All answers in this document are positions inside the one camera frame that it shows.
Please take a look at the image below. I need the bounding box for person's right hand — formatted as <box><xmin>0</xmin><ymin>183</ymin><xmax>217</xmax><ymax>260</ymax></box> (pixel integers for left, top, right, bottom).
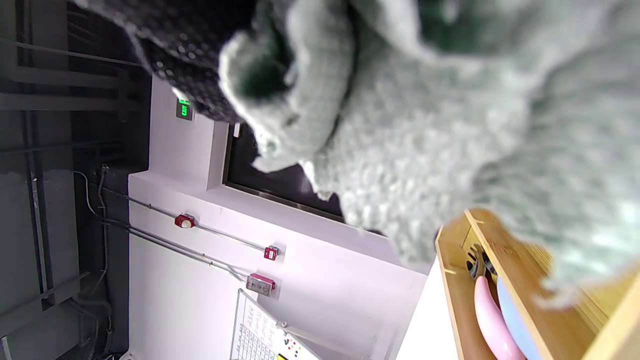
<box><xmin>75</xmin><ymin>0</ymin><xmax>261</xmax><ymax>123</ymax></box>

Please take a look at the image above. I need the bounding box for green fish scale cleaning cloth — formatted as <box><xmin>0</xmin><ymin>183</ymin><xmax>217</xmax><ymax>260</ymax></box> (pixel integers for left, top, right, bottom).
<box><xmin>217</xmin><ymin>0</ymin><xmax>640</xmax><ymax>308</ymax></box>

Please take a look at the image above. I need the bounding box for pink handle baby fork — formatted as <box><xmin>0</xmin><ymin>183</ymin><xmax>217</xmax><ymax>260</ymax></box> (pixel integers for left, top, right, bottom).
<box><xmin>467</xmin><ymin>245</ymin><xmax>526</xmax><ymax>360</ymax></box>

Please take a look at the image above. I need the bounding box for blue handle baby fork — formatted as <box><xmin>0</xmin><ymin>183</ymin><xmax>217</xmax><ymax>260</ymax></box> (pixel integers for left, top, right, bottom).
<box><xmin>480</xmin><ymin>250</ymin><xmax>545</xmax><ymax>360</ymax></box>

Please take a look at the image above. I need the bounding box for black double door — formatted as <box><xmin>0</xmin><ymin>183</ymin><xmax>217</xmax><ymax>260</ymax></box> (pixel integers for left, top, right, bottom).
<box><xmin>222</xmin><ymin>122</ymin><xmax>396</xmax><ymax>236</ymax></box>

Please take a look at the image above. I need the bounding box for double metal conduit pipe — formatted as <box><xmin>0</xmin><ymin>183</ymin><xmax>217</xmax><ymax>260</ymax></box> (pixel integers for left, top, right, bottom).
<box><xmin>100</xmin><ymin>217</ymin><xmax>248</xmax><ymax>281</ymax></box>

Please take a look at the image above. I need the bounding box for white rolling whiteboard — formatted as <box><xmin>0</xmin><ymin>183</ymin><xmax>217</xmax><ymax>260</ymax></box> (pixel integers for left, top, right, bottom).
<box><xmin>230</xmin><ymin>288</ymin><xmax>326</xmax><ymax>360</ymax></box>

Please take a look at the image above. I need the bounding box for wooden cutlery tray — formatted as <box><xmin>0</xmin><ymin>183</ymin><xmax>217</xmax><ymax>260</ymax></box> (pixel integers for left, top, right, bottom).
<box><xmin>435</xmin><ymin>207</ymin><xmax>640</xmax><ymax>360</ymax></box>

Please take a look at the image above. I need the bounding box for red grey wall box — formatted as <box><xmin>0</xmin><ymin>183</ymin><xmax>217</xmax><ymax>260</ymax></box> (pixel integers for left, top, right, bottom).
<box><xmin>246</xmin><ymin>273</ymin><xmax>276</xmax><ymax>297</ymax></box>

